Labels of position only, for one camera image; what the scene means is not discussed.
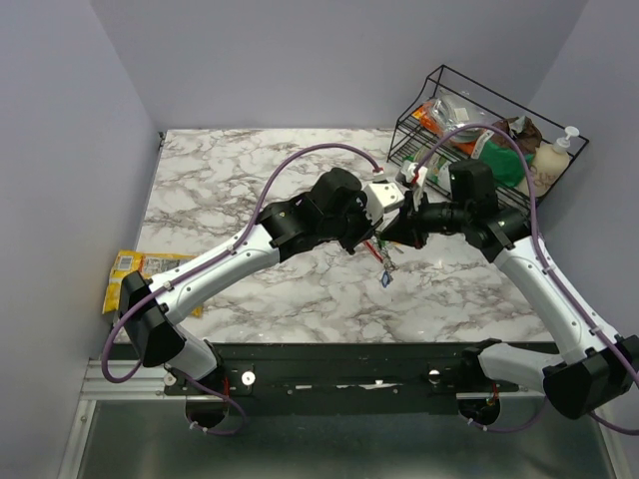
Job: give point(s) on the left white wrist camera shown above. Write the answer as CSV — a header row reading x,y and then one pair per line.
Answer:
x,y
384,197

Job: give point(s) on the white pump soap bottle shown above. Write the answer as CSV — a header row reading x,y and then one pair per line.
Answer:
x,y
550,161

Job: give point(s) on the orange snack bag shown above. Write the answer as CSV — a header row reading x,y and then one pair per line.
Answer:
x,y
422,114

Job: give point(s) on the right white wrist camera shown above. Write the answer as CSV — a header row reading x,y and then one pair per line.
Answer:
x,y
412,177

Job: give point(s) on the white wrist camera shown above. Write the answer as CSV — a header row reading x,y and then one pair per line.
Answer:
x,y
384,197
412,177

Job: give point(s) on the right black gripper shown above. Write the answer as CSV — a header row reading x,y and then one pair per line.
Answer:
x,y
407,228

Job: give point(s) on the green white snack packet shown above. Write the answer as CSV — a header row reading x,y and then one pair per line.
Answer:
x,y
435,169

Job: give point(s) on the silver foil bag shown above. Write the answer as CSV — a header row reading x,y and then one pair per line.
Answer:
x,y
450,112

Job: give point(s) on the black wire rack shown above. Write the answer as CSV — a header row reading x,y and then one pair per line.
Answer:
x,y
409,135

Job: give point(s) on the keyring with keys red tag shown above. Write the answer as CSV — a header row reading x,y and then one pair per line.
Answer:
x,y
379,248

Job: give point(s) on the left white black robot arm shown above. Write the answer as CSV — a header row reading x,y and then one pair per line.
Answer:
x,y
337,208

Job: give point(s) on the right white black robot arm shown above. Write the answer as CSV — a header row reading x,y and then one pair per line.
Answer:
x,y
594,364

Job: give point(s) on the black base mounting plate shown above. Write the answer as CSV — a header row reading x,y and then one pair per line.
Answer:
x,y
343,379

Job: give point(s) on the green brown snack bag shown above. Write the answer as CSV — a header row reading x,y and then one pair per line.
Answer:
x,y
496,152

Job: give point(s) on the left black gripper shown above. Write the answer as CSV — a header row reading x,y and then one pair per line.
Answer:
x,y
367,229

